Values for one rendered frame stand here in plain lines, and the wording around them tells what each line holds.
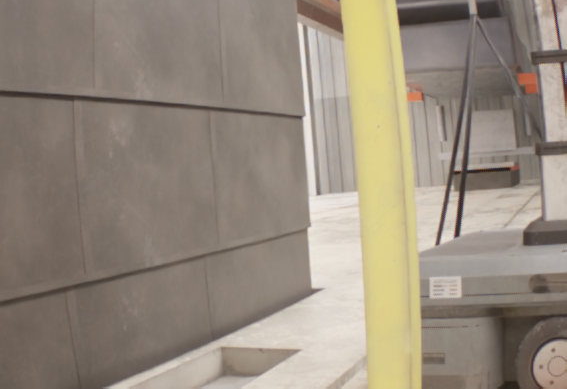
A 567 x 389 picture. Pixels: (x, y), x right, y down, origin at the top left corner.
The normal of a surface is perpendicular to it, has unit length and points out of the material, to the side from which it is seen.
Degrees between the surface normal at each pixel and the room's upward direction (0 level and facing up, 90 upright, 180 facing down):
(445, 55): 90
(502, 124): 90
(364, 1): 90
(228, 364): 90
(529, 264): 45
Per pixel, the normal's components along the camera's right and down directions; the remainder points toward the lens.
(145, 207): 0.92, -0.07
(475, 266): -0.41, -0.67
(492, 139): -0.39, 0.04
